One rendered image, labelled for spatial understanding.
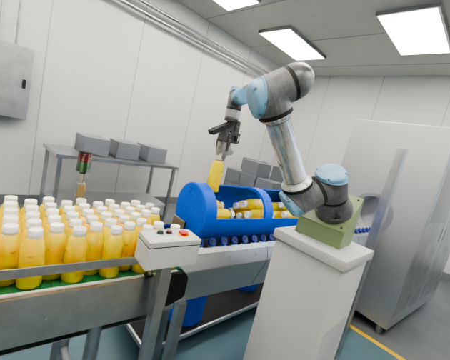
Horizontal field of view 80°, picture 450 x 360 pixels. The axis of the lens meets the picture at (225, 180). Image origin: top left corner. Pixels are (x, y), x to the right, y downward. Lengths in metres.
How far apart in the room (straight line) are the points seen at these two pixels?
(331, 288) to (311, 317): 0.15
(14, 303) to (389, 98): 6.22
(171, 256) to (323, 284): 0.58
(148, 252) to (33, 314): 0.38
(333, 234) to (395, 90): 5.37
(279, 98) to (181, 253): 0.61
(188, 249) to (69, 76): 3.61
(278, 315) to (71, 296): 0.81
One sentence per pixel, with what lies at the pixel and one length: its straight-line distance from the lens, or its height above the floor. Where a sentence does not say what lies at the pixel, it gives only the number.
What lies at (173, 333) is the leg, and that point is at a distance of 1.59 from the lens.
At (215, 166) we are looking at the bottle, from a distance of 1.34.
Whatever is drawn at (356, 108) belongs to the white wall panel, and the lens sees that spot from 6.52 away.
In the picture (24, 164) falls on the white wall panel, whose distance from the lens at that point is 4.34.
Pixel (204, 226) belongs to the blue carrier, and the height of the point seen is 1.07.
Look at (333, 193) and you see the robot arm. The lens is 1.08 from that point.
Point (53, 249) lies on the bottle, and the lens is 1.04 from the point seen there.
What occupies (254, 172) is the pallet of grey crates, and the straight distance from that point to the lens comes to 4.95.
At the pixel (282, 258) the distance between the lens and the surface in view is 1.23.
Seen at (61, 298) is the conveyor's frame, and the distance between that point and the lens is 1.06.
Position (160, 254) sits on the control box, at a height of 1.06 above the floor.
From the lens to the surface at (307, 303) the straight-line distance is 1.21.
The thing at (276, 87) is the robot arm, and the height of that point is 1.66.
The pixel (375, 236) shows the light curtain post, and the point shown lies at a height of 1.03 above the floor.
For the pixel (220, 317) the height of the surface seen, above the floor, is 0.15.
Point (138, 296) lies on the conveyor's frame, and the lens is 1.15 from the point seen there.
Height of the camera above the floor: 1.48
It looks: 9 degrees down
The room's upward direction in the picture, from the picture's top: 13 degrees clockwise
